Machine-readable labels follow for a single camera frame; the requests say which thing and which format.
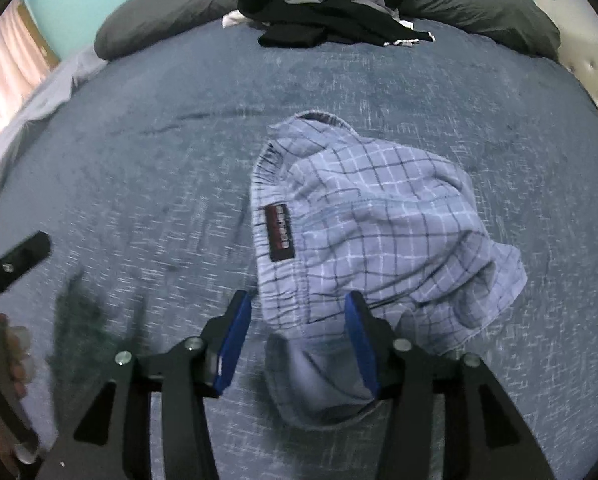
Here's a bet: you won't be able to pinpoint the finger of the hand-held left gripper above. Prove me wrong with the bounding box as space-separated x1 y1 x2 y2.
0 232 52 306

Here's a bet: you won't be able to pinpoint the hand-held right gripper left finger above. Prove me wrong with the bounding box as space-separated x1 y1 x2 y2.
36 290 252 480

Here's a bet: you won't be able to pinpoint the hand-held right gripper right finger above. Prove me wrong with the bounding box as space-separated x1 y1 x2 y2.
344 290 554 480

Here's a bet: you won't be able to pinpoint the blue plaid boxer shorts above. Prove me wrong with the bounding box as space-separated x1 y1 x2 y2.
249 110 530 431

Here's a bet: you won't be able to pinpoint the black clothes pile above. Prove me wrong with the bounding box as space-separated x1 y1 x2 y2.
221 0 437 50

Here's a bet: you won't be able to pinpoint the person's left hand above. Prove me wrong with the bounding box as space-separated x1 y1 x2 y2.
0 312 31 397

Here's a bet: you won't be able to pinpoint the light grey bed sheet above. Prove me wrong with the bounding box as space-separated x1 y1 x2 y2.
0 42 110 231

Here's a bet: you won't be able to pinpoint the dark grey pillow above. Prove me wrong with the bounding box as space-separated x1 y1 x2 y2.
329 0 562 58
94 0 262 61

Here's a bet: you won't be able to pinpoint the cream tufted headboard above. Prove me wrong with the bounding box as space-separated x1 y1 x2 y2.
534 0 598 126

